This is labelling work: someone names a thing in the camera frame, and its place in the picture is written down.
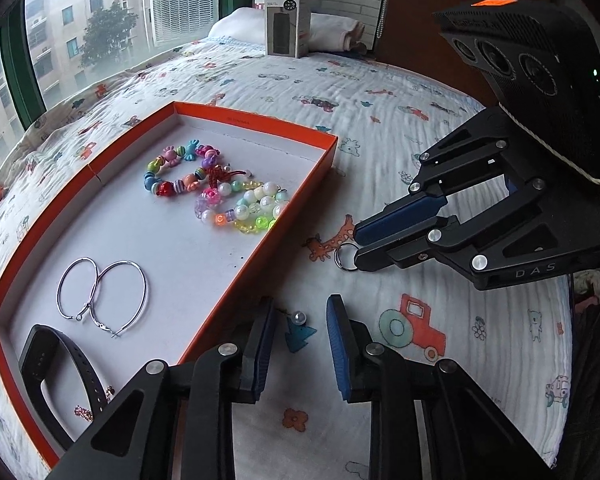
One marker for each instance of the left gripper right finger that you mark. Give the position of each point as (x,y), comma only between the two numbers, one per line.
(419,407)

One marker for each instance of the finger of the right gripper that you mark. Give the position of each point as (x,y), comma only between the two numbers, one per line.
(405,248)
(397,216)

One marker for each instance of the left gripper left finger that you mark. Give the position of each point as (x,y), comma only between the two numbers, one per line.
(176,421)

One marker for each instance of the silver ball stud earring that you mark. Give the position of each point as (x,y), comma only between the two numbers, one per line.
(298,318)

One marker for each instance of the black wrist band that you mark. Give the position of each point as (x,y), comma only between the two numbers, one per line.
(44,351)

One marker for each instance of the red knot pearl earring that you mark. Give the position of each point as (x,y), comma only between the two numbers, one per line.
(219,174)

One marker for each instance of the large silver hoop earring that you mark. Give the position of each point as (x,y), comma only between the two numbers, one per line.
(76,289)

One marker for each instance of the printed white quilt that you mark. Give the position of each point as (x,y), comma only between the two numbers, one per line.
(515,342)

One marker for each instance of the orange shallow tray box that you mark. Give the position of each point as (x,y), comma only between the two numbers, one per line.
(200,276)

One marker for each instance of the white product box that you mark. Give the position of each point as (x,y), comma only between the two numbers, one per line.
(287,27)

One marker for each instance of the folded white towel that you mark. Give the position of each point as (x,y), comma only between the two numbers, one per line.
(320,32)

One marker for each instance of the black tracking camera unit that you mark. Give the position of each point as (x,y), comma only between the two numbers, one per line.
(543,65)

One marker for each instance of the green window frame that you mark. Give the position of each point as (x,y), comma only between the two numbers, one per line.
(19,72)

